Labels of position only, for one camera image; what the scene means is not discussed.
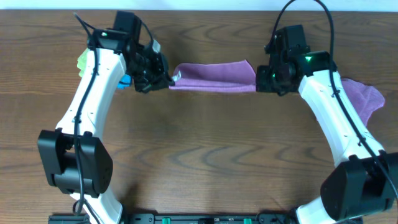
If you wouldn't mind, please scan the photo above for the purple microfiber cloth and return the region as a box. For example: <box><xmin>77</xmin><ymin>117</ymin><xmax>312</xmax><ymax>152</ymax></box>
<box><xmin>169</xmin><ymin>60</ymin><xmax>256</xmax><ymax>93</ymax></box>

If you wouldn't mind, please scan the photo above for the folded blue cloth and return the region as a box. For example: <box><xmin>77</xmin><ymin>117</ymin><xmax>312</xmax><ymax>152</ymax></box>
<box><xmin>117</xmin><ymin>74</ymin><xmax>132</xmax><ymax>90</ymax></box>

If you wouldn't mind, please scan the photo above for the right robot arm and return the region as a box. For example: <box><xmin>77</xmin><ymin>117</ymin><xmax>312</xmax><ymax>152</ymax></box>
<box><xmin>256</xmin><ymin>50</ymin><xmax>397</xmax><ymax>223</ymax></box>

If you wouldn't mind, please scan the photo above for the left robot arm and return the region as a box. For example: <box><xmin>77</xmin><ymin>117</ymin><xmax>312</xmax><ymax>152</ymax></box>
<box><xmin>37</xmin><ymin>29</ymin><xmax>174</xmax><ymax>223</ymax></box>

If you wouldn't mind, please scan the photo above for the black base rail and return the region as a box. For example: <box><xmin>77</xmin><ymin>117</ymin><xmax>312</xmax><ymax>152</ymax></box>
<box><xmin>48</xmin><ymin>213</ymin><xmax>364</xmax><ymax>224</ymax></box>

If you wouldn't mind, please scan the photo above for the crumpled purple cloth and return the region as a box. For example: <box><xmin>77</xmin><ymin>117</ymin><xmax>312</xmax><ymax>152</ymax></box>
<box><xmin>341</xmin><ymin>78</ymin><xmax>385</xmax><ymax>126</ymax></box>

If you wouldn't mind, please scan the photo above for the folded green cloth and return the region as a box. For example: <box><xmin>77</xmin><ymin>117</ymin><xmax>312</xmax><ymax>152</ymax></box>
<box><xmin>76</xmin><ymin>48</ymin><xmax>90</xmax><ymax>78</ymax></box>

